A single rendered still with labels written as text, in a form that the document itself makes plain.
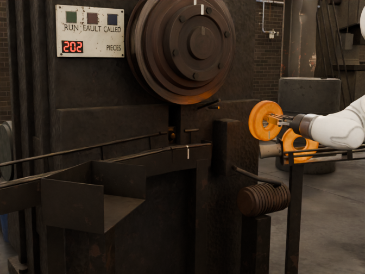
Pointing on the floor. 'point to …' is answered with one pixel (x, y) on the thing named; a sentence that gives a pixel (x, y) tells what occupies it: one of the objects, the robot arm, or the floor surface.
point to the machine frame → (108, 126)
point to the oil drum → (293, 86)
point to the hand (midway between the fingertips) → (266, 116)
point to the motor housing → (258, 224)
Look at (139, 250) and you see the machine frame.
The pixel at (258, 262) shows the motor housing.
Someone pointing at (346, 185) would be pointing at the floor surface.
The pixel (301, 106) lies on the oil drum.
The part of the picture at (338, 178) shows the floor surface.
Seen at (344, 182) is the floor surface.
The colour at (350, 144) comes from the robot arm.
